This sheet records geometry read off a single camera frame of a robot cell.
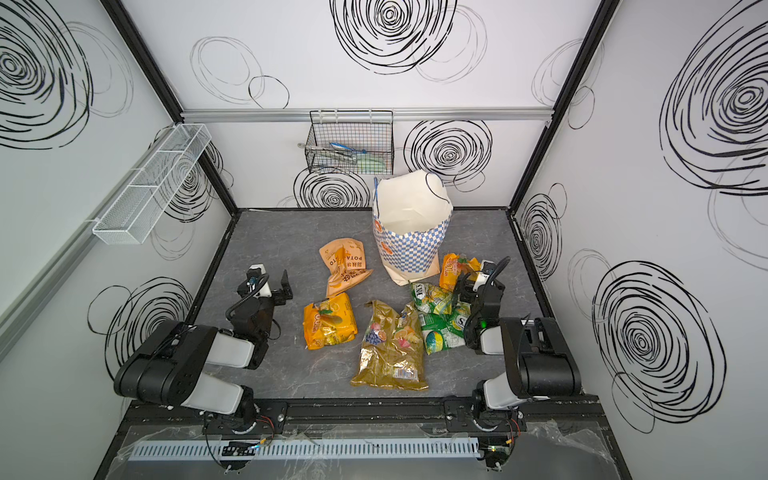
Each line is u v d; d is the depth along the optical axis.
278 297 0.80
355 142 0.89
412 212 1.12
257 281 0.73
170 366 0.44
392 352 0.79
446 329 0.85
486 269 0.79
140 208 0.75
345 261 1.01
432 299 0.89
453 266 0.96
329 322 0.83
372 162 0.87
